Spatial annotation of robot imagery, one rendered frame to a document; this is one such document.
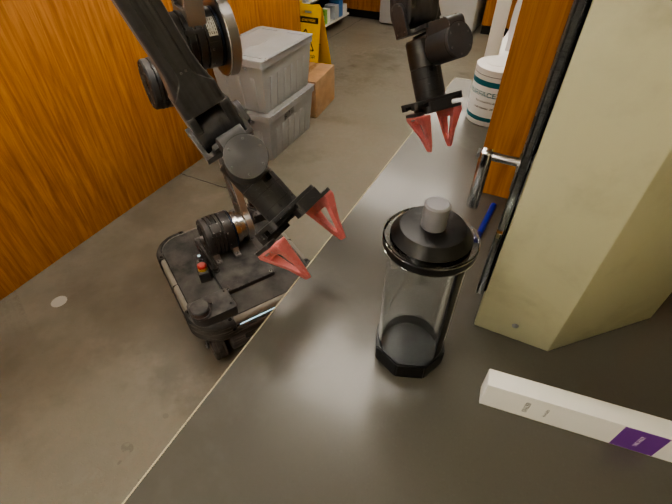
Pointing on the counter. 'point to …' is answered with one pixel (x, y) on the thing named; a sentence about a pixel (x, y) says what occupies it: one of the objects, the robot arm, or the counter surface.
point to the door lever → (487, 172)
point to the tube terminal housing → (595, 190)
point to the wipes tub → (485, 89)
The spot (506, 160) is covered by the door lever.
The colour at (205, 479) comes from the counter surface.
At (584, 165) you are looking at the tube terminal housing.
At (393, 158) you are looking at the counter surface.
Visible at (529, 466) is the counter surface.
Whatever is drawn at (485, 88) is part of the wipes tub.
